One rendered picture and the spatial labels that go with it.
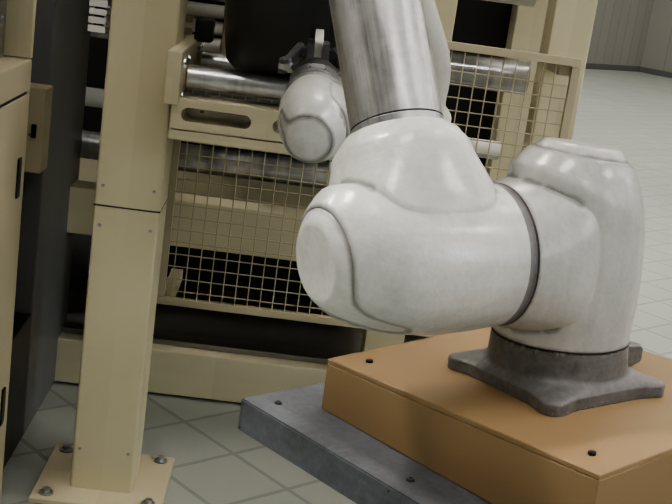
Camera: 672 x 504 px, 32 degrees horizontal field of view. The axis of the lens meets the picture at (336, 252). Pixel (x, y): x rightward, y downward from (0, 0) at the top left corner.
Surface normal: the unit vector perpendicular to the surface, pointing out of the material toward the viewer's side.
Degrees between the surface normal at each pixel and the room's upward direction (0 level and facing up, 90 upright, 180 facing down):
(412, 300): 108
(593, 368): 82
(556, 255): 79
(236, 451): 0
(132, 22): 90
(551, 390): 15
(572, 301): 99
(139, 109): 90
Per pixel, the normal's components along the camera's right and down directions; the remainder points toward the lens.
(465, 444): -0.74, 0.07
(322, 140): 0.07, 0.48
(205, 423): 0.14, -0.96
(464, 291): 0.41, 0.43
